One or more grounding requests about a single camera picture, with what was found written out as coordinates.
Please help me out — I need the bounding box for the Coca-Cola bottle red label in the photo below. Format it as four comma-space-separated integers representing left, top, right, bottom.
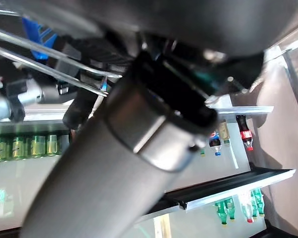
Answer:
235, 115, 254, 152

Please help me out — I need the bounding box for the clear water bottle red label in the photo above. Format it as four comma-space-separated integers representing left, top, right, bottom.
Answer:
240, 195, 254, 224

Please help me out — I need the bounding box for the Pepsi cola bottle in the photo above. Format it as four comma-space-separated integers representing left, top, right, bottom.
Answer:
208, 128, 223, 157

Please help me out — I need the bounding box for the silver robot left leg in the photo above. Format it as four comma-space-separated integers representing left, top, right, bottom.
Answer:
19, 51, 218, 238

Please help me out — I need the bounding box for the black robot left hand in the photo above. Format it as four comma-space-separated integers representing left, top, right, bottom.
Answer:
0, 0, 298, 87

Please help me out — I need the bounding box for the pale yellow drink bottle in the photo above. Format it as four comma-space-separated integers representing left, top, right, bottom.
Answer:
218, 120, 231, 145

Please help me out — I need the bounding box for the blue plastic shopping basket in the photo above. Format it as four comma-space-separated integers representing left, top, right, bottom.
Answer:
0, 16, 124, 97

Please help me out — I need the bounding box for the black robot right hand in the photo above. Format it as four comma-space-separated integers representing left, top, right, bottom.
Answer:
43, 79, 100, 131

